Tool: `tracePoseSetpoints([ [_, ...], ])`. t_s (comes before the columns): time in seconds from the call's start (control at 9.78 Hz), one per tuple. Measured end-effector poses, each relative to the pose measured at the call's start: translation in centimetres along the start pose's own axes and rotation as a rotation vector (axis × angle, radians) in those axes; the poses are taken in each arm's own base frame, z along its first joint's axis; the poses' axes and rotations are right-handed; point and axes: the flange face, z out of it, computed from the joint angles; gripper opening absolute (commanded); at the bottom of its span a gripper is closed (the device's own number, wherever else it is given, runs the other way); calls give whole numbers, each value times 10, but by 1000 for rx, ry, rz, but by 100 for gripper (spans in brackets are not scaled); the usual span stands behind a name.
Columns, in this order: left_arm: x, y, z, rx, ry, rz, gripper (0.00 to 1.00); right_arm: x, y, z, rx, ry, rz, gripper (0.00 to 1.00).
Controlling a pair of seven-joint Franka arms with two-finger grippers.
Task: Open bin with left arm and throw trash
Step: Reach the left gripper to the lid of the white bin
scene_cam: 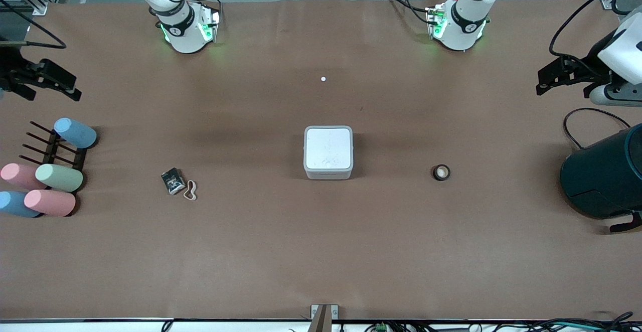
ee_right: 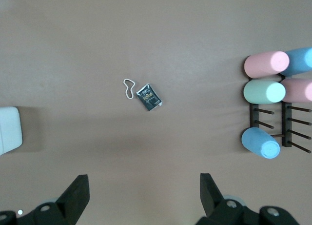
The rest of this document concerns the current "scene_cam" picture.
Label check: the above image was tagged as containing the black looped cable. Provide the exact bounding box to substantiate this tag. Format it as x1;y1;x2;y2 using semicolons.
563;107;631;149

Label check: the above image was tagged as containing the dark teal round container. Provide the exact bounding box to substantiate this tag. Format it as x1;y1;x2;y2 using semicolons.
560;124;642;220

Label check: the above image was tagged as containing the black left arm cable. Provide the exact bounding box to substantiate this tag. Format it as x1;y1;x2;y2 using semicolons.
549;0;642;72

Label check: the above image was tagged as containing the teal cable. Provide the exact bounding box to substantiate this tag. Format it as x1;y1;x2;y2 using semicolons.
549;322;610;330

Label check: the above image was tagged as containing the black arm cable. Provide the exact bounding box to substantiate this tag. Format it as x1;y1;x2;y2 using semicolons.
549;0;642;72
0;0;67;50

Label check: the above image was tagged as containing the brown table cover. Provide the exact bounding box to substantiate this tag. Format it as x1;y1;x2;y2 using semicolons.
0;0;642;321

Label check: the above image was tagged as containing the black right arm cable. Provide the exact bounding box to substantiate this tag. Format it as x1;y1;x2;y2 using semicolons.
0;0;67;50

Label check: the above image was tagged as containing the light green plastic cup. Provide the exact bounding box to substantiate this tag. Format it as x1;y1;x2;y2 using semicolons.
35;164;84;193

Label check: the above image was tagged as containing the metal table edge bracket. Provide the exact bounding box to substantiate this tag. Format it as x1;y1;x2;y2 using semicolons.
310;304;339;332

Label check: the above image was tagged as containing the pink plastic cup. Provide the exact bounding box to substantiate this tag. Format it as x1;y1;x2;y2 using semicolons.
0;163;48;191
24;190;76;217

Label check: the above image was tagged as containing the white square lidded bin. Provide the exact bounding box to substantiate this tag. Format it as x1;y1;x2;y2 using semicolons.
303;125;354;180

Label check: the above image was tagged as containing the black wrapper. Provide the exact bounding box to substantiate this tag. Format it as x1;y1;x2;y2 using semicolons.
161;168;185;195

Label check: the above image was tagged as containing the black curved handle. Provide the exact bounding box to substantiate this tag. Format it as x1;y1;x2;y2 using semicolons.
609;212;642;233

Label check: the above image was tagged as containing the light blue plastic cup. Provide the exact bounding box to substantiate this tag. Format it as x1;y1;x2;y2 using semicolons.
54;117;97;149
0;191;41;218

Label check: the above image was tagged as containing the arm base electronics board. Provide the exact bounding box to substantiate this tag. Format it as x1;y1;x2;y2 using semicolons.
425;2;447;40
198;4;221;43

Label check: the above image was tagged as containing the black cup rack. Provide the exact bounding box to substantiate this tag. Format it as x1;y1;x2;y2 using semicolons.
20;120;87;172

